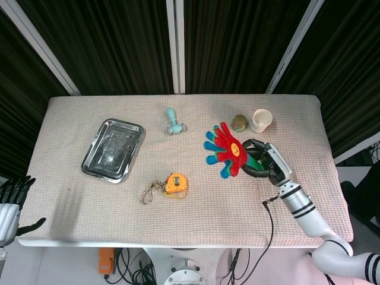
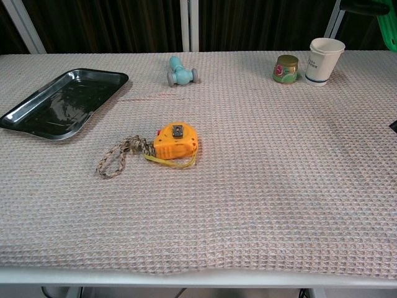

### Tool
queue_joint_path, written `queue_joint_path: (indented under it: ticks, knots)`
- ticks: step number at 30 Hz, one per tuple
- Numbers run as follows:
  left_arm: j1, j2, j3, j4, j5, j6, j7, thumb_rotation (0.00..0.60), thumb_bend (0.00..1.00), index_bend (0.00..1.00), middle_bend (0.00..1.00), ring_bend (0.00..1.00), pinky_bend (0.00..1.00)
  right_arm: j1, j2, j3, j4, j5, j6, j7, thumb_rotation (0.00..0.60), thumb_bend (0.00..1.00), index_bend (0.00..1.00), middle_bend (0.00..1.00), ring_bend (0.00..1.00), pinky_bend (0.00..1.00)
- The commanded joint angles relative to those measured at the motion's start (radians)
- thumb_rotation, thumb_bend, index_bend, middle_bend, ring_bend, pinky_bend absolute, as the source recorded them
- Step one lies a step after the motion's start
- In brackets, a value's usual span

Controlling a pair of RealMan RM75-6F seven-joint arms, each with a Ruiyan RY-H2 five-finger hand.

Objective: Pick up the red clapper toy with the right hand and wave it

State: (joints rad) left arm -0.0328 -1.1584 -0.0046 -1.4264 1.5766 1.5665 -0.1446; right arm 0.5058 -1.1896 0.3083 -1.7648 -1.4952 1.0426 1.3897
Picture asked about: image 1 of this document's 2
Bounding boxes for left black-and-white robot hand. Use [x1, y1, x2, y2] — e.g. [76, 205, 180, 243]
[0, 175, 47, 247]

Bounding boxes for right black-and-white robot hand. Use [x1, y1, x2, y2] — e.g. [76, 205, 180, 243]
[242, 138, 293, 188]

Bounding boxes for red hand clapper toy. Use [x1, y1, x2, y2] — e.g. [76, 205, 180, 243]
[203, 121, 267, 179]

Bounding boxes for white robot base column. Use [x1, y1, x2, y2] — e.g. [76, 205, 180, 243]
[142, 248, 226, 285]

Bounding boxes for beige waffle-weave table cloth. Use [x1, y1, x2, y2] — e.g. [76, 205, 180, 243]
[16, 94, 354, 248]

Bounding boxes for white paper cup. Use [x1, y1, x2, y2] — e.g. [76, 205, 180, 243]
[251, 109, 273, 134]

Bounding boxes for small green can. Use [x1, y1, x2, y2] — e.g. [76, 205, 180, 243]
[232, 114, 248, 134]

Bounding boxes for teal toy roller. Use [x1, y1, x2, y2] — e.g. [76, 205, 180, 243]
[165, 106, 188, 135]

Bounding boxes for orange control pendant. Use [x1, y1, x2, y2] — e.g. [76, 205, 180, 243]
[98, 248, 116, 276]

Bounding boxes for black pleated curtain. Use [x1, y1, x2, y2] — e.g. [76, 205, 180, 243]
[273, 0, 380, 160]
[16, 0, 175, 96]
[183, 0, 314, 95]
[0, 8, 71, 179]

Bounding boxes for rectangular stainless steel tray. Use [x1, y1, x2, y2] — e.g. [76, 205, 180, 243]
[81, 118, 145, 184]

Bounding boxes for black right hand cable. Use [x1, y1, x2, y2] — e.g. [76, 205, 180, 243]
[221, 192, 281, 285]

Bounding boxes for yellow tape measure with lanyard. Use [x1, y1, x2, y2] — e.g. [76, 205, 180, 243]
[140, 172, 190, 205]

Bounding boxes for white frame post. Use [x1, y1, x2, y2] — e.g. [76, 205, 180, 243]
[0, 0, 81, 96]
[165, 0, 186, 95]
[265, 0, 325, 94]

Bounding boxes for black coiled floor cables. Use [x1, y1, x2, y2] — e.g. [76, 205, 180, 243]
[103, 248, 157, 285]

